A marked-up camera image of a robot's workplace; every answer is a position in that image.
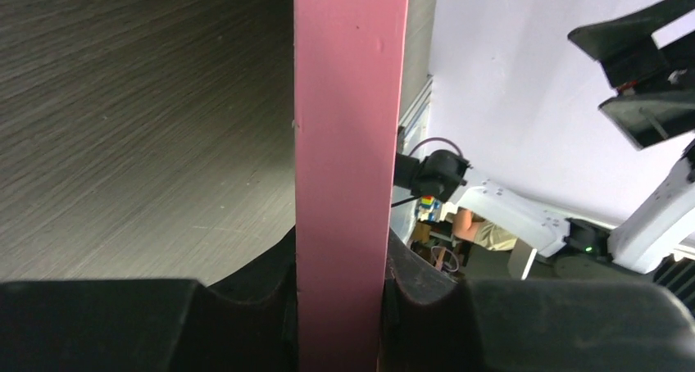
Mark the pink photo frame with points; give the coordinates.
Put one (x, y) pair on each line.
(348, 75)

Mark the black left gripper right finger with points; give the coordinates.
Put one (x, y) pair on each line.
(431, 322)

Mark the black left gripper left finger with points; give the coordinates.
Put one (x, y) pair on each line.
(245, 322)

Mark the person beyond the cell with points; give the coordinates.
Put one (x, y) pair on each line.
(468, 226)

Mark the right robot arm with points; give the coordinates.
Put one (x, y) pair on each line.
(639, 244)

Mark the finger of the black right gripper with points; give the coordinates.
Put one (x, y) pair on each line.
(651, 118)
(627, 52)

